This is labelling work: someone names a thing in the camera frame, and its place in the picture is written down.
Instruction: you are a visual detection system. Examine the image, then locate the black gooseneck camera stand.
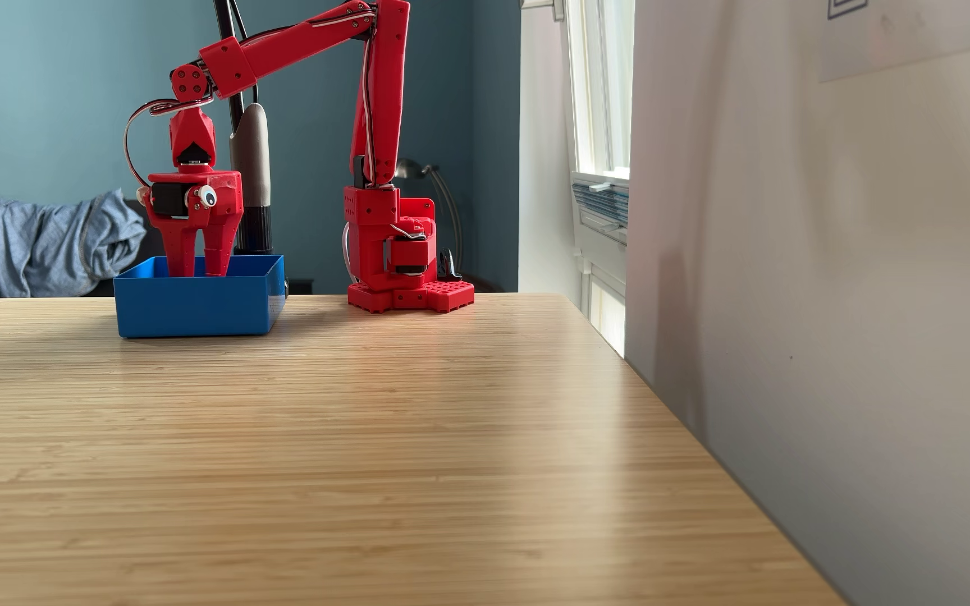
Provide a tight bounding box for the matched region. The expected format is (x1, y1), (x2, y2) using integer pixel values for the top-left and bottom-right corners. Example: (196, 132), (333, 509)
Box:
(214, 0), (276, 256)

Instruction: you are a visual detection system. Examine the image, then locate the white radiator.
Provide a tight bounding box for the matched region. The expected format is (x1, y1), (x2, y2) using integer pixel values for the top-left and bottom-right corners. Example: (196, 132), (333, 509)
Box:
(571, 172), (631, 356)

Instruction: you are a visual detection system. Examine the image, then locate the blue grey garment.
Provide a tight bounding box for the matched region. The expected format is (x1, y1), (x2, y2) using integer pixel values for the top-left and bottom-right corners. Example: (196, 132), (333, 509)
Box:
(0, 189), (148, 299)

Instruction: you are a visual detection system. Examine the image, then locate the blue plastic bin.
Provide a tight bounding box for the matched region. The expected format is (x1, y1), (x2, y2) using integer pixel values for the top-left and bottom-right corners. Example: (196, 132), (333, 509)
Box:
(113, 255), (287, 339)

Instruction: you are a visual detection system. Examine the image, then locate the silver desk lamp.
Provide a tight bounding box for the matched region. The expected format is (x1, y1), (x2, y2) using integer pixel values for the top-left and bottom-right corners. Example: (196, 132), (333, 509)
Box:
(395, 158), (466, 272)

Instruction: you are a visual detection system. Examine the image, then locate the white window frame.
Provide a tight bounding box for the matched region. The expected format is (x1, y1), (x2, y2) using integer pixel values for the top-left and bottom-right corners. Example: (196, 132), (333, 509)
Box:
(563, 0), (636, 182)

